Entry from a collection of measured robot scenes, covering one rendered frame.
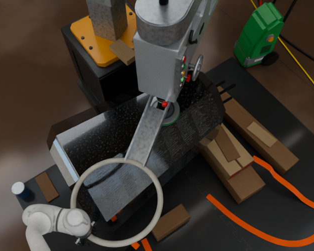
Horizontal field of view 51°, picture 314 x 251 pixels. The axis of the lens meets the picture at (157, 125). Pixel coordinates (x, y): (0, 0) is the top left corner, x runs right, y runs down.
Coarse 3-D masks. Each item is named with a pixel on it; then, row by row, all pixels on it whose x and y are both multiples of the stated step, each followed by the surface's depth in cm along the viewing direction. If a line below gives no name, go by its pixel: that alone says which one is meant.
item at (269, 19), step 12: (264, 12) 286; (276, 12) 283; (288, 12) 276; (252, 24) 296; (264, 24) 285; (276, 24) 281; (240, 36) 314; (252, 36) 298; (264, 36) 289; (276, 36) 296; (240, 48) 319; (252, 48) 304; (264, 48) 306; (240, 60) 325; (252, 60) 316; (264, 60) 318; (276, 60) 324
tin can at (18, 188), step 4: (16, 184) 258; (20, 184) 258; (12, 188) 257; (16, 188) 257; (20, 188) 257; (24, 188) 258; (28, 188) 268; (12, 192) 255; (16, 192) 255; (20, 192) 255; (24, 192) 259; (28, 192) 266; (20, 196) 261; (24, 196) 263
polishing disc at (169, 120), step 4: (156, 100) 210; (152, 104) 209; (156, 104) 209; (172, 104) 209; (176, 104) 209; (172, 108) 207; (176, 108) 207; (168, 112) 206; (172, 112) 206; (176, 112) 206; (168, 116) 205; (172, 116) 205; (176, 116) 205; (164, 120) 203; (168, 120) 203; (172, 120) 203; (164, 124) 203
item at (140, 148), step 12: (156, 108) 192; (168, 108) 191; (144, 120) 191; (156, 120) 190; (144, 132) 190; (156, 132) 184; (132, 144) 185; (144, 144) 188; (132, 156) 187; (144, 156) 186
